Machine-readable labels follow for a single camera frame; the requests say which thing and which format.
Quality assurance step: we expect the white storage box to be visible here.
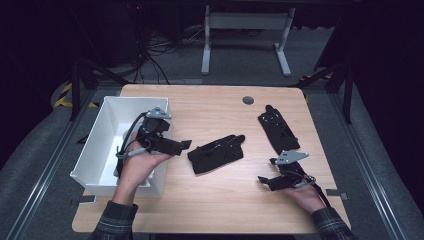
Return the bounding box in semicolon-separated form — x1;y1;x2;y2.
69;96;174;198

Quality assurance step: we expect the yellow black hazard tape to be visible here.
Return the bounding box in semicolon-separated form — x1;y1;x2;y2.
53;82;100;109

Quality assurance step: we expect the left hand-held gripper cable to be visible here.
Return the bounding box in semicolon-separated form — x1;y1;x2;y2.
114;111;150;178

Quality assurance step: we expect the bundle of black floor cables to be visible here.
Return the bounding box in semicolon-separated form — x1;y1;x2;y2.
131;3;208;85

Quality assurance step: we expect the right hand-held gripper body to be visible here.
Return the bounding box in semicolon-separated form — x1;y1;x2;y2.
269;150;316;189

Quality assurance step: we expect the right hand-held gripper cable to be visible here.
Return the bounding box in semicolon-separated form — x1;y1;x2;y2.
299;173;333;208

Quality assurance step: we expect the hand-held gripper cable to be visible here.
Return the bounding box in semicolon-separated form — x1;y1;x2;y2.
299;173;333;208
114;111;150;178

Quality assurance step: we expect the person's left hand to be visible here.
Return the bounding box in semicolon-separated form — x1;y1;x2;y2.
113;133;173;205

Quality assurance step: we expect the wide black glove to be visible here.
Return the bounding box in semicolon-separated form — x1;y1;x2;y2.
186;134;246;175

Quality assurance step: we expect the black metal tripod stand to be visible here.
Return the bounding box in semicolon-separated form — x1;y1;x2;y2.
289;56;356;125
68;58;132;122

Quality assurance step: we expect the white metal stand frame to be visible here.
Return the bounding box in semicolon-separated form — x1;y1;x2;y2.
200;4;297;77

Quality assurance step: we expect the person's right hand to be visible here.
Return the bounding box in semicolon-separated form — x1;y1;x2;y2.
284;184;326;214

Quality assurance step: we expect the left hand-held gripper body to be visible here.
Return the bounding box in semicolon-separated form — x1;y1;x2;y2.
137;106;173;153

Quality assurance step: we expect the narrow black glove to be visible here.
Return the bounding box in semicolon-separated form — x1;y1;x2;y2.
257;104;301;155

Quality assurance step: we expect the aluminium floor rail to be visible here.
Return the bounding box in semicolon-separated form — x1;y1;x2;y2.
328;93;408;240
4;89;98;240

